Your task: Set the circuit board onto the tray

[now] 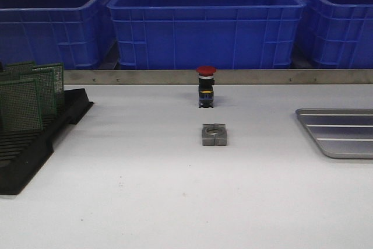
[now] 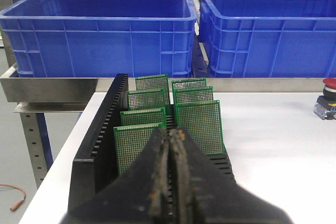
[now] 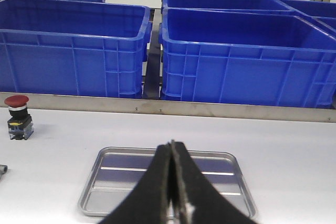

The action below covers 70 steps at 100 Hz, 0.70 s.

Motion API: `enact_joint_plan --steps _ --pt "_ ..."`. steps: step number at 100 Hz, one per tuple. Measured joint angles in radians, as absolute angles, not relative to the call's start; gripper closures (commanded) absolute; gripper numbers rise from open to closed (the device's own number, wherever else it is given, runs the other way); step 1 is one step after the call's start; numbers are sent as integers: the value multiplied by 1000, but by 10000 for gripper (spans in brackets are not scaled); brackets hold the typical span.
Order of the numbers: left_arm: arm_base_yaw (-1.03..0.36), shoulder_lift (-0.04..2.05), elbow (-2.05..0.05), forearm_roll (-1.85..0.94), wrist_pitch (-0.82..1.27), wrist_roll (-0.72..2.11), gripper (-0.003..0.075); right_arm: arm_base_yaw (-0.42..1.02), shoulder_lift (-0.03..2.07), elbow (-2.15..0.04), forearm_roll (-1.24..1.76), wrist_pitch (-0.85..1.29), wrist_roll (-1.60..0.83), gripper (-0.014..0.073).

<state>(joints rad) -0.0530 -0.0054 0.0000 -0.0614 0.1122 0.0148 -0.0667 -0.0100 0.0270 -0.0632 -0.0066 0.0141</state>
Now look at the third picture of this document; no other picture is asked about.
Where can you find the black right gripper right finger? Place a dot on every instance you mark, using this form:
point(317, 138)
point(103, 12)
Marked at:
point(210, 188)

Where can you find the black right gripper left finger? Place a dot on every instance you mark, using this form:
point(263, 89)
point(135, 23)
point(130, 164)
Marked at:
point(149, 201)

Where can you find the silver metal tray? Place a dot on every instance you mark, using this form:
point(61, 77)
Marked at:
point(117, 170)

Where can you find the grey metal clamp block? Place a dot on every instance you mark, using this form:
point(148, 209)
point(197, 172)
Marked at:
point(3, 170)

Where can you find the red emergency stop button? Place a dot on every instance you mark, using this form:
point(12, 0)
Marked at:
point(20, 125)

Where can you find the blue plastic crate right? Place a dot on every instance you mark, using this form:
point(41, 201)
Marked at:
point(242, 58)

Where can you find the blue plastic crate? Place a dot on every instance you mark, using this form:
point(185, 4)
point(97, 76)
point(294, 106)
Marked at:
point(242, 58)
point(73, 48)

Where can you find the blue plastic crate centre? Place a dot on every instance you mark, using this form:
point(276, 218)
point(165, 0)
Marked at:
point(73, 48)

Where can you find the blue crate behind right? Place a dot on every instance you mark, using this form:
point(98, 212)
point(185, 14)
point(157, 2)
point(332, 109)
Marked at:
point(245, 6)

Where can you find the steel table edge rail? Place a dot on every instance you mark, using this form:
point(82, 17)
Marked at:
point(178, 108)

